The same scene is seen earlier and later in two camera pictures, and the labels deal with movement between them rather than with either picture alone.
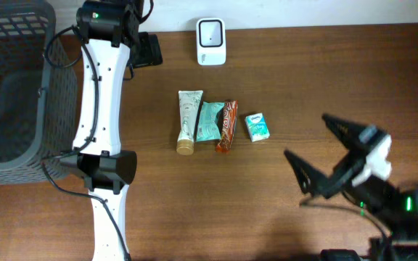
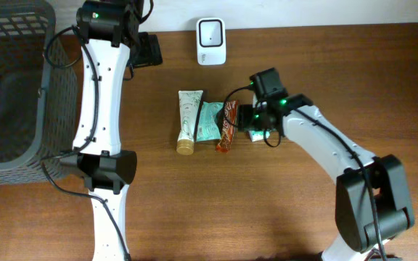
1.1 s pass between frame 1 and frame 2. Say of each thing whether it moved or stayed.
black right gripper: moved
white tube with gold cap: stayed
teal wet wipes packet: stayed
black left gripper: stayed
